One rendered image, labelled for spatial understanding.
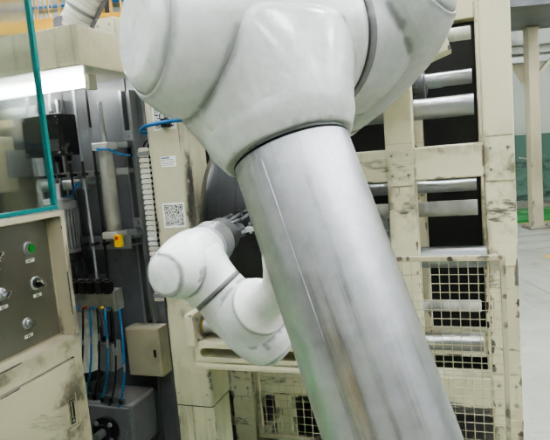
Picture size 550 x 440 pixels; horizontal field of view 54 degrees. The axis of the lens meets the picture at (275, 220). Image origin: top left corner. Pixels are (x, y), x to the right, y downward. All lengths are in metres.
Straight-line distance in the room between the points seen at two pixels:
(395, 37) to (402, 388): 0.31
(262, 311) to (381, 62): 0.51
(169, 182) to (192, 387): 0.64
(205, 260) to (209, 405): 0.89
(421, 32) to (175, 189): 1.20
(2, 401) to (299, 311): 1.22
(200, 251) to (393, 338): 0.60
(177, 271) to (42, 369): 0.79
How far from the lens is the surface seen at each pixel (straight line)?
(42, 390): 1.64
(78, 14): 2.22
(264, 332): 0.94
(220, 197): 1.37
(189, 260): 0.93
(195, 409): 1.81
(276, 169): 0.41
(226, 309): 0.94
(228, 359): 1.57
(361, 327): 0.39
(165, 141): 1.65
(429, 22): 0.54
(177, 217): 1.65
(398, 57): 0.54
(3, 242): 1.58
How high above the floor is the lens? 1.37
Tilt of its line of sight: 7 degrees down
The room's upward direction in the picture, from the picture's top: 5 degrees counter-clockwise
